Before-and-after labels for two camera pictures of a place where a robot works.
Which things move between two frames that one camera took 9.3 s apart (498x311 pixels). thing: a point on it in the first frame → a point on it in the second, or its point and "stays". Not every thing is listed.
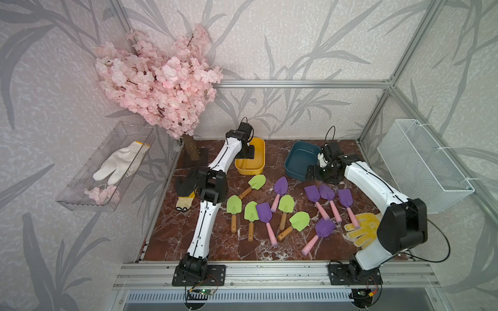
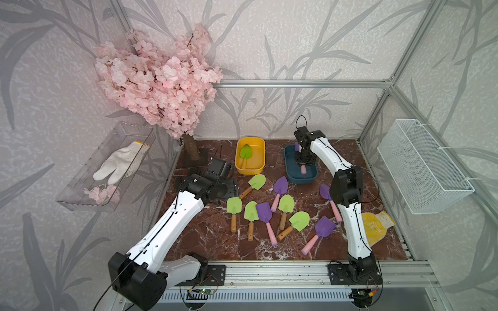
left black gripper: x=250 y=156 → x=233 y=188
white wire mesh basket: x=419 y=168 stays
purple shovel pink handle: x=327 y=192 stays
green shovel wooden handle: x=251 y=214 stays
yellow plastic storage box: x=253 y=166 stays
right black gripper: x=316 y=176 → x=297 y=160
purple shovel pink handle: x=313 y=194 → x=303 y=168
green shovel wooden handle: x=299 y=221 stays
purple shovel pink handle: x=281 y=187 stays
